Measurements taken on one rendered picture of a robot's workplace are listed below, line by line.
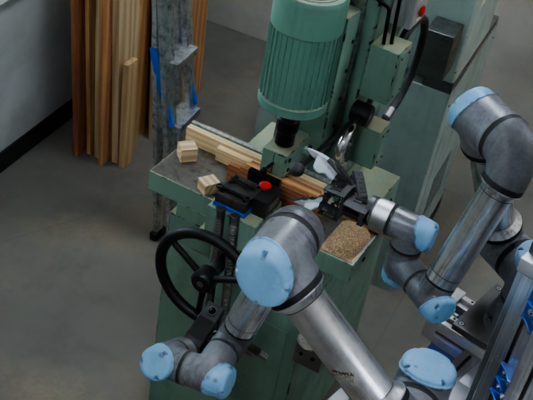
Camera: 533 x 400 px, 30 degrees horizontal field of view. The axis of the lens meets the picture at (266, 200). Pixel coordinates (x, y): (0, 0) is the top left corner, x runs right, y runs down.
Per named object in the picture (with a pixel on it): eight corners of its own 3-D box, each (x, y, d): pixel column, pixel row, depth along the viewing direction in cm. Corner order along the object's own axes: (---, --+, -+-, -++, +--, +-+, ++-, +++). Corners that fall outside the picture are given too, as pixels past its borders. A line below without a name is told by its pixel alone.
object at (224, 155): (214, 159, 269) (216, 148, 266) (218, 156, 270) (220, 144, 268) (400, 244, 252) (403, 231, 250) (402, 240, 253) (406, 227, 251)
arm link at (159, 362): (167, 389, 207) (132, 375, 210) (189, 380, 217) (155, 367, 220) (177, 353, 206) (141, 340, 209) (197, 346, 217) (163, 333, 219)
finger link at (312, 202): (285, 208, 237) (317, 202, 231) (296, 198, 241) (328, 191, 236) (289, 220, 238) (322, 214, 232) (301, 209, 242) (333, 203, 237)
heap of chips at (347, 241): (319, 248, 246) (321, 236, 244) (343, 220, 256) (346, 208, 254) (351, 263, 243) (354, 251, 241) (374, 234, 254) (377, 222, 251)
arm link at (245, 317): (301, 172, 195) (216, 319, 227) (278, 201, 187) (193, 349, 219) (350, 205, 194) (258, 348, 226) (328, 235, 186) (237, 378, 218)
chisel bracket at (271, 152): (258, 173, 258) (262, 147, 253) (283, 149, 269) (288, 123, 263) (282, 185, 256) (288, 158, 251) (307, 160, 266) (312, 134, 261)
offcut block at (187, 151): (180, 163, 265) (182, 150, 263) (176, 153, 268) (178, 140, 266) (196, 161, 267) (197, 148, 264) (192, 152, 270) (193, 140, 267)
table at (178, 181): (125, 205, 257) (126, 186, 254) (188, 153, 280) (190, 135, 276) (332, 305, 239) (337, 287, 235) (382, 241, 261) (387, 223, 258)
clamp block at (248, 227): (201, 232, 249) (205, 204, 243) (228, 206, 259) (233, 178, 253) (252, 256, 244) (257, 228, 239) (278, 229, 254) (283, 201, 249)
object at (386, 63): (358, 94, 258) (370, 44, 249) (372, 81, 265) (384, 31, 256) (388, 106, 255) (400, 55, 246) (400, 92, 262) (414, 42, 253)
